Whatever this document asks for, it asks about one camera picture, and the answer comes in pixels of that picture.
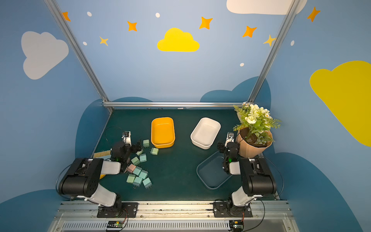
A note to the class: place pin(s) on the potted artificial plant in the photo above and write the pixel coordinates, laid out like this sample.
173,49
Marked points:
254,131

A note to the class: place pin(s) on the yellow storage box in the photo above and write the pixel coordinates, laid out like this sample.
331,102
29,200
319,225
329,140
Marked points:
163,132

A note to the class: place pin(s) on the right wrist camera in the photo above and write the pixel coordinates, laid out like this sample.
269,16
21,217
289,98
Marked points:
230,137

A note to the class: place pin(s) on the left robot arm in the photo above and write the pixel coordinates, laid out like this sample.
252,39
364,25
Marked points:
82,180

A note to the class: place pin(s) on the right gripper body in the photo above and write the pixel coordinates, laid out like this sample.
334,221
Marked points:
221,147

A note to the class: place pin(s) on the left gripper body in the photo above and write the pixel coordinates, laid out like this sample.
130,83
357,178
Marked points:
133,147

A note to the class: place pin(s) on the blue plug centre pile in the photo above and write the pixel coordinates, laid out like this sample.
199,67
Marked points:
137,171

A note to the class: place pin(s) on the blue plug bottom middle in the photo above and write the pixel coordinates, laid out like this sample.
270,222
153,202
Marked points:
137,182

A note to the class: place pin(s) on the brush with blue handle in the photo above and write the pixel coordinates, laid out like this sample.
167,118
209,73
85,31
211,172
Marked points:
106,155

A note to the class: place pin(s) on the green plug middle pile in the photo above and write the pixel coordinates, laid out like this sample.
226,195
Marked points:
135,161

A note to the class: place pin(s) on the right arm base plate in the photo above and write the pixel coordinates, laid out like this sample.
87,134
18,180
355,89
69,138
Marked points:
229,210

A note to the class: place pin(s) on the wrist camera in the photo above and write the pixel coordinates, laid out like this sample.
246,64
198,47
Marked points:
230,137
126,137

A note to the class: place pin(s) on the aluminium frame rail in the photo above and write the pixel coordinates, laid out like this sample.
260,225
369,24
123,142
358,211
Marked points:
168,104

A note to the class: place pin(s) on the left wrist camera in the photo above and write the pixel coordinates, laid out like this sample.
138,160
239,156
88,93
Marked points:
126,137

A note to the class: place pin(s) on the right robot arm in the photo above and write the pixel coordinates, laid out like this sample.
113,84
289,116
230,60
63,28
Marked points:
256,181

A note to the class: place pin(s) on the blue plug right pile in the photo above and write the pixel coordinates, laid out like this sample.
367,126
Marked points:
143,174

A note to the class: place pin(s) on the pink plug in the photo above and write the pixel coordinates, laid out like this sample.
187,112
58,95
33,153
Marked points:
131,168

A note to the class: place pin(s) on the blue plug pile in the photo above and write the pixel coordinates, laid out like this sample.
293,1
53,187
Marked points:
143,174
137,171

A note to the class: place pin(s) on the white storage box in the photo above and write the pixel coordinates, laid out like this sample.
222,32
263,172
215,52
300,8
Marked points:
205,132

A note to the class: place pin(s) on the clear blue storage box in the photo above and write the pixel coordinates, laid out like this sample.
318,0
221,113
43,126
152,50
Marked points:
211,172

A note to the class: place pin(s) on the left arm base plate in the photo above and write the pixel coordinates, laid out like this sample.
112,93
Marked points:
122,210

